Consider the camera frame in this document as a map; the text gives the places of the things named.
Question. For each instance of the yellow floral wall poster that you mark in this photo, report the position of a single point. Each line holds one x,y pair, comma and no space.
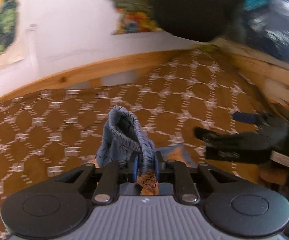
132,7

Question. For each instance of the wooden bed frame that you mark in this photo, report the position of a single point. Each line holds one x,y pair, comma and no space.
84,70

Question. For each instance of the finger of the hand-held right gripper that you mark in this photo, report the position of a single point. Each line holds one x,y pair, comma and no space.
217,135
244,118

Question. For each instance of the blue printed pants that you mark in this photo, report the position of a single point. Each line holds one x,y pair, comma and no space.
124,140

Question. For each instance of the brown patterned blanket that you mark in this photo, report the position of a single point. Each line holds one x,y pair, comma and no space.
59,130

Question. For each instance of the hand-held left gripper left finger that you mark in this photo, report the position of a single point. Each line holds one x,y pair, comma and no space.
108,180

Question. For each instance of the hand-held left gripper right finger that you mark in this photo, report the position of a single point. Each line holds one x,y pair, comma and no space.
184,180

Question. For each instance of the black plush cushion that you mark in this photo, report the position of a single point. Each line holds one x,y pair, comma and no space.
194,7

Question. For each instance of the dark blue plastic bag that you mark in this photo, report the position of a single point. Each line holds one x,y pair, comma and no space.
277,30

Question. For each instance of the person's right hand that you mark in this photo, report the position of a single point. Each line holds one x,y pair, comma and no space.
274,178

